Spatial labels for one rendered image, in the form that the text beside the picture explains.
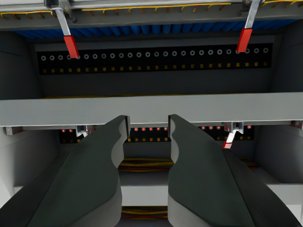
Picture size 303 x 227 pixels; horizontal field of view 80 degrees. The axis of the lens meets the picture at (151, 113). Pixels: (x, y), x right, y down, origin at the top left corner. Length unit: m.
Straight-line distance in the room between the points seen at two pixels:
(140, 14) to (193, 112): 0.18
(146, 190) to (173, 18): 0.33
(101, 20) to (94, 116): 0.16
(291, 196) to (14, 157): 0.59
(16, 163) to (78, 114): 0.23
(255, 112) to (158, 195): 0.25
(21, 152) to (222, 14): 0.50
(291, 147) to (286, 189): 0.09
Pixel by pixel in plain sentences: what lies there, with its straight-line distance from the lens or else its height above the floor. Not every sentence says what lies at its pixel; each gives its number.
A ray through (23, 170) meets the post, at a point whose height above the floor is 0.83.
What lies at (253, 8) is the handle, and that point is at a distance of 0.32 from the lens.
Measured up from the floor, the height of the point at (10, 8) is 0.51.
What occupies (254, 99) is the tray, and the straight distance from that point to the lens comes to 0.33.
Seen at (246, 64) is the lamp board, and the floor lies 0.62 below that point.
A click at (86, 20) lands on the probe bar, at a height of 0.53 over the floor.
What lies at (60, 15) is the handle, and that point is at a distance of 0.32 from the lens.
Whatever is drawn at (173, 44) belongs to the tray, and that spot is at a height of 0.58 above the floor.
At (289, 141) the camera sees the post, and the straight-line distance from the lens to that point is 0.52.
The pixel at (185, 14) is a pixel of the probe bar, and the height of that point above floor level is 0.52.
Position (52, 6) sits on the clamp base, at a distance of 0.32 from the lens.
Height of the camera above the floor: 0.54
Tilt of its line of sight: 25 degrees up
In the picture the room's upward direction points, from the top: 178 degrees clockwise
